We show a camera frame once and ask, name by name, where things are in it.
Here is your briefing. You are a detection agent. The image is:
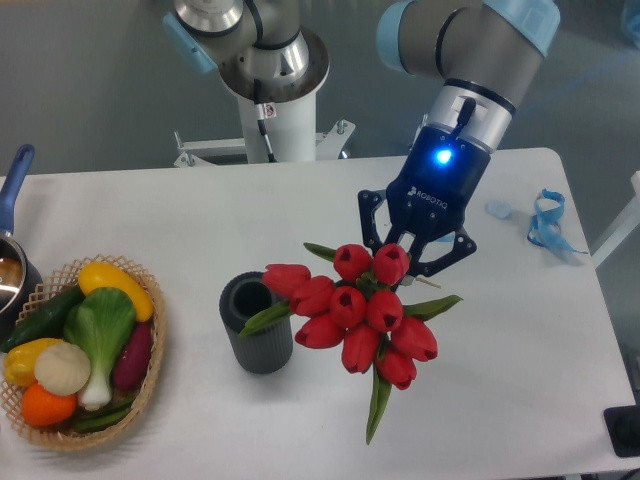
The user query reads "yellow bell pepper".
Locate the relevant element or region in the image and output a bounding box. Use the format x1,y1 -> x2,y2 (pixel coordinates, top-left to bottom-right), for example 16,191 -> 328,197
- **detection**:
3,338 -> 63,388

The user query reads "woven wicker basket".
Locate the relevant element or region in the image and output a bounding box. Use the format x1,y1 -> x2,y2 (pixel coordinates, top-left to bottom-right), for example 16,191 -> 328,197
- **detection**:
1,255 -> 167,451

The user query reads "red tulip bouquet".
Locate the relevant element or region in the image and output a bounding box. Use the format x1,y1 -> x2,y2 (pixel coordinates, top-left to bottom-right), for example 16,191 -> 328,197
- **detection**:
262,243 -> 461,442

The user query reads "white frame post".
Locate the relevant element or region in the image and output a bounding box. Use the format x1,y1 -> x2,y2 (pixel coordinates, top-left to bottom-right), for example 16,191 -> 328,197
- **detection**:
591,171 -> 639,268

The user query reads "dark green cucumber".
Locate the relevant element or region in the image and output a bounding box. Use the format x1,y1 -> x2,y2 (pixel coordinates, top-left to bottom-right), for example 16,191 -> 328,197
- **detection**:
1,285 -> 84,353

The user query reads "black device at edge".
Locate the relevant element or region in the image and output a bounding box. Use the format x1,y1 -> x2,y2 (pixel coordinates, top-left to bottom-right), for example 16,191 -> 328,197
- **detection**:
603,405 -> 639,458

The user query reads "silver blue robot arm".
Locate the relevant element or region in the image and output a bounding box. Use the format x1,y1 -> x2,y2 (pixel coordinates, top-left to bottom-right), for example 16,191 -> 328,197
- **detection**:
163,1 -> 560,283

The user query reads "blue handled saucepan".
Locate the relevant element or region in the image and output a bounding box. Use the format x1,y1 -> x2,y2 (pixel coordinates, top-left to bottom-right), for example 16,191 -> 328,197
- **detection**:
1,144 -> 42,340

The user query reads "blue ribbon strap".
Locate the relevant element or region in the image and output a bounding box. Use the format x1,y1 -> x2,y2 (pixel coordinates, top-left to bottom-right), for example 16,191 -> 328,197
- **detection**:
527,188 -> 590,256

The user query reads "purple sweet potato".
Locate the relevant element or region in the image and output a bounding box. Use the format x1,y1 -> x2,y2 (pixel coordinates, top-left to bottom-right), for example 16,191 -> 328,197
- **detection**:
112,322 -> 152,390

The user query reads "white garlic bulb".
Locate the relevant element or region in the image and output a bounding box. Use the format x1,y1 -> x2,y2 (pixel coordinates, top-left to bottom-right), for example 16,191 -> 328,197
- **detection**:
34,342 -> 91,396

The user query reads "grey ribbed vase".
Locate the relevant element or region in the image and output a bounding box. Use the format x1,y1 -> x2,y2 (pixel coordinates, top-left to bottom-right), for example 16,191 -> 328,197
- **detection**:
219,271 -> 293,374

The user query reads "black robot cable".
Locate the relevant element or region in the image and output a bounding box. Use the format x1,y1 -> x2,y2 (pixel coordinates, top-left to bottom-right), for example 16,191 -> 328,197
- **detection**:
252,79 -> 278,164

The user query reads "green bok choy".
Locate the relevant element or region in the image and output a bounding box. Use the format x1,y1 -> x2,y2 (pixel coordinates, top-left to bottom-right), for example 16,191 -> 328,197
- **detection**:
63,287 -> 136,411

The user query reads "green bean pod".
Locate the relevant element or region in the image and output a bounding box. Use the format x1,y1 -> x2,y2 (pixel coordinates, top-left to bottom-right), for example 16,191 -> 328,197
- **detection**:
71,396 -> 134,434

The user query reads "light blue cap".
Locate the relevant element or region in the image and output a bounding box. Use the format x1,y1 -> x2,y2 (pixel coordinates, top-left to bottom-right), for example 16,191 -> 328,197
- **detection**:
485,200 -> 512,220

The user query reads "orange fruit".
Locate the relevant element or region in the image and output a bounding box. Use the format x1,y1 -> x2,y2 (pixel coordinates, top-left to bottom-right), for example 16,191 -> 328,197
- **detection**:
21,383 -> 77,427

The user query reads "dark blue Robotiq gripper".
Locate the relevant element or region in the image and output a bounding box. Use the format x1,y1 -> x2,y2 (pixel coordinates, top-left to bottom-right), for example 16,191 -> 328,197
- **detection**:
357,127 -> 491,286

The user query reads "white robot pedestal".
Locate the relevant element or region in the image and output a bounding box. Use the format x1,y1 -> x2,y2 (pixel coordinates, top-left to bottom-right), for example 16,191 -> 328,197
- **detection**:
174,91 -> 356,168

